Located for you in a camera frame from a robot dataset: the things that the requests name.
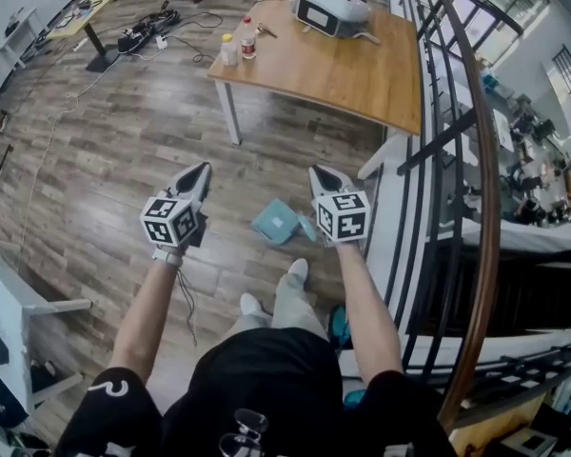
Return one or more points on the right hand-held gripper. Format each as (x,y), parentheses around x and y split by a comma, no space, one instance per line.
(345,219)

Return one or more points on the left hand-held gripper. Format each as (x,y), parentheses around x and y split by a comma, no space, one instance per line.
(166,224)

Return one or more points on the teal dustpan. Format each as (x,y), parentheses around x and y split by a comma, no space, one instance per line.
(276,222)

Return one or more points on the person's left forearm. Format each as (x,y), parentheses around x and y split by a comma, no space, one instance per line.
(145,322)

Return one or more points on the person's right forearm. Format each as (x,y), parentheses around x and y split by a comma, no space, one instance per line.
(366,312)

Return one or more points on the white wrist band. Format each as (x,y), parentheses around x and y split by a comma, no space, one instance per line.
(167,256)

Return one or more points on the person's right white shoe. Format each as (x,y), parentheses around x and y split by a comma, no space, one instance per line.
(299,268)

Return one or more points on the person's white shoe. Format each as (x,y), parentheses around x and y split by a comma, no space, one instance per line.
(299,268)
(251,304)

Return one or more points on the wooden table white legs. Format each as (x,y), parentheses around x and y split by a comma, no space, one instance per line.
(338,79)

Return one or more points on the person's light trousers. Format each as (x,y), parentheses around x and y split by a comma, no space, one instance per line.
(295,303)

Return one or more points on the person's left white shoe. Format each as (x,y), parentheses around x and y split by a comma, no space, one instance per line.
(251,304)

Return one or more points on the yellow cap bottle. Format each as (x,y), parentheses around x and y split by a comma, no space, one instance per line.
(228,51)

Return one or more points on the black bin teal contents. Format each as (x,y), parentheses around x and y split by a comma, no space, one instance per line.
(339,326)

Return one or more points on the short white power strip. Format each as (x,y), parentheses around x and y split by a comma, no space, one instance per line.
(162,42)

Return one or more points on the red label bottle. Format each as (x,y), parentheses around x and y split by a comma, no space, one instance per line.
(248,43)

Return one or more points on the small tool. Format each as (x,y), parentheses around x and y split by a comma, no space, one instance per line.
(266,30)

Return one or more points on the black railing wooden handrail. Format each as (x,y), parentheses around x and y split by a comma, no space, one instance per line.
(492,198)

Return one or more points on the white grey tabletop appliance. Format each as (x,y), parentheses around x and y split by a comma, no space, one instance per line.
(333,10)

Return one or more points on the long white power strip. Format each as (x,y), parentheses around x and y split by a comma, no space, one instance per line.
(81,45)

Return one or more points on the person's black t-shirt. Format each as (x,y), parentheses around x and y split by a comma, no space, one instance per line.
(266,383)

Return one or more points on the large white table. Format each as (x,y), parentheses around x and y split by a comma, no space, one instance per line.
(9,298)

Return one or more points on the small white desk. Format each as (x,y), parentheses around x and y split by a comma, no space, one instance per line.
(19,24)

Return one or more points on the eyeglasses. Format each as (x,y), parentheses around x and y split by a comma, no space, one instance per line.
(250,424)

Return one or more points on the yellow top pedestal table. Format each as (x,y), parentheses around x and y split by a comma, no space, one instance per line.
(83,12)

